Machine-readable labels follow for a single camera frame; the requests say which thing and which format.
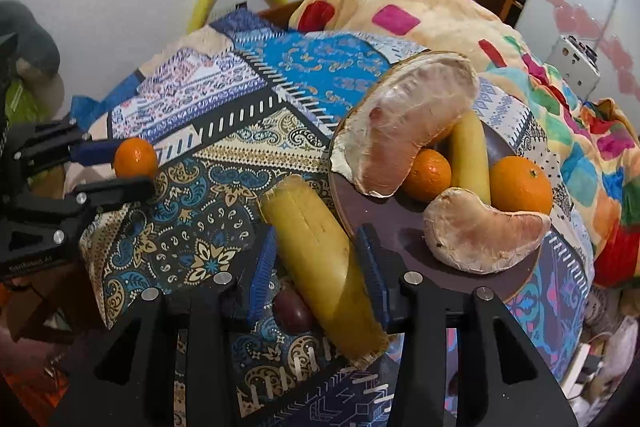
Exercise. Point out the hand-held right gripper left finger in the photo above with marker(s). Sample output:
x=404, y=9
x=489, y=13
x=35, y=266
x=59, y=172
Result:
x=262, y=277

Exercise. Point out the small tangerine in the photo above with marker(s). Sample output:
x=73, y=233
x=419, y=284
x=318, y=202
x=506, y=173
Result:
x=136, y=157
x=427, y=174

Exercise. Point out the blue patterned bed sheet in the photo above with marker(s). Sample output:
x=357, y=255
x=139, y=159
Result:
x=225, y=107

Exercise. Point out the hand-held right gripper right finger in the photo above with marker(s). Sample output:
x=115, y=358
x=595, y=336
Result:
x=372, y=277

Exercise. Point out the dark purple passion fruit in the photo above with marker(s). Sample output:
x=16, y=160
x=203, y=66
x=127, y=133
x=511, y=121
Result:
x=292, y=309

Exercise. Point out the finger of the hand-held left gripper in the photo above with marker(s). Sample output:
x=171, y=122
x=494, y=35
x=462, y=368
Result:
x=95, y=153
x=120, y=191

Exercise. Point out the small white cabinet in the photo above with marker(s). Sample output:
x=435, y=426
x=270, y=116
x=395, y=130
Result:
x=572, y=64

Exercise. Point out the grey plush toy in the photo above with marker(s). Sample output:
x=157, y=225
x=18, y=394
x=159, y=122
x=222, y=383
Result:
x=30, y=37

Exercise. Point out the wooden bed frame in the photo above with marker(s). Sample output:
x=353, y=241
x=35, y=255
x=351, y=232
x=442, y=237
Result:
x=277, y=11

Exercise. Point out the yellow banana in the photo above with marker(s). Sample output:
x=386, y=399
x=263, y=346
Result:
x=470, y=157
x=320, y=257

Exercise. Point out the purple round plate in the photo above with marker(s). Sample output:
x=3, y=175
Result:
x=395, y=232

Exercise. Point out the large pomelo segment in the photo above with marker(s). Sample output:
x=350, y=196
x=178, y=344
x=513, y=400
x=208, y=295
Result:
x=405, y=122

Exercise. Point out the small pomelo segment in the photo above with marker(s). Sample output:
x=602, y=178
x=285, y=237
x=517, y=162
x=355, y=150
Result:
x=480, y=234

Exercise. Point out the large tangerine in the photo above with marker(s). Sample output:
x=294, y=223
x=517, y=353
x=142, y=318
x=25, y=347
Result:
x=520, y=184

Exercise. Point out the colourful patchwork quilt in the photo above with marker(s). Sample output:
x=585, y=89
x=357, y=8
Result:
x=430, y=2

